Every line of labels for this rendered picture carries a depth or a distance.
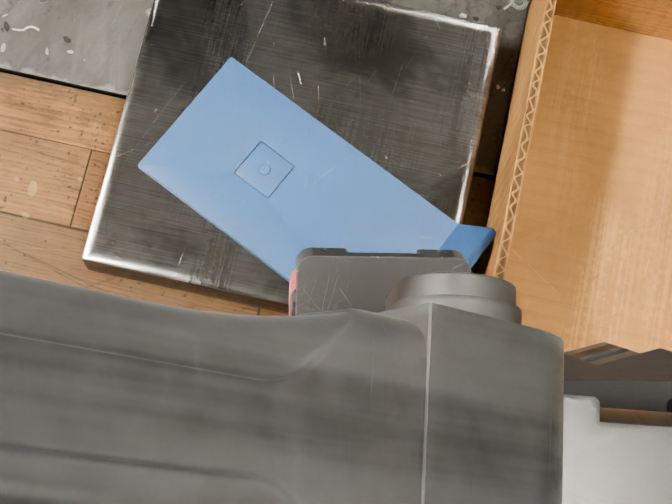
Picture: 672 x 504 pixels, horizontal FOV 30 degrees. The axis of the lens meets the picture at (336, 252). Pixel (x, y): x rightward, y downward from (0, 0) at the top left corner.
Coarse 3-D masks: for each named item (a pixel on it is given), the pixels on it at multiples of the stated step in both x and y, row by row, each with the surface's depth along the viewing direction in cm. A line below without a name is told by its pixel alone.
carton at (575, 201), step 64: (576, 0) 62; (640, 0) 60; (576, 64) 63; (640, 64) 63; (512, 128) 59; (576, 128) 62; (640, 128) 62; (512, 192) 54; (576, 192) 61; (640, 192) 61; (512, 256) 60; (576, 256) 60; (640, 256) 61; (576, 320) 60; (640, 320) 60
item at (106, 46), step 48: (0, 0) 63; (48, 0) 63; (96, 0) 63; (144, 0) 63; (384, 0) 64; (432, 0) 64; (480, 0) 64; (528, 0) 64; (0, 48) 62; (48, 48) 63; (96, 48) 63; (480, 144) 62
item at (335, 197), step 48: (240, 96) 60; (192, 144) 59; (240, 144) 59; (288, 144) 59; (336, 144) 59; (192, 192) 58; (240, 192) 59; (288, 192) 59; (336, 192) 59; (384, 192) 59; (240, 240) 58; (288, 240) 58; (336, 240) 58; (384, 240) 58; (432, 240) 58; (480, 240) 56
